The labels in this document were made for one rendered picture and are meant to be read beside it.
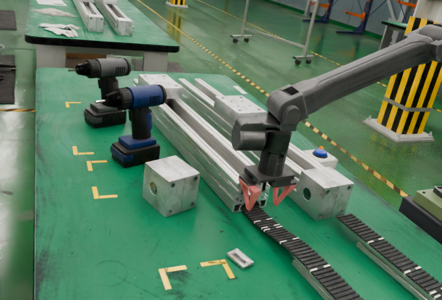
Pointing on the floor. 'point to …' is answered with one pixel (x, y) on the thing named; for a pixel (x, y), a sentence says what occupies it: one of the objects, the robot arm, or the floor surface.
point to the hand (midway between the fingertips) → (262, 204)
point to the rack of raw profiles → (358, 0)
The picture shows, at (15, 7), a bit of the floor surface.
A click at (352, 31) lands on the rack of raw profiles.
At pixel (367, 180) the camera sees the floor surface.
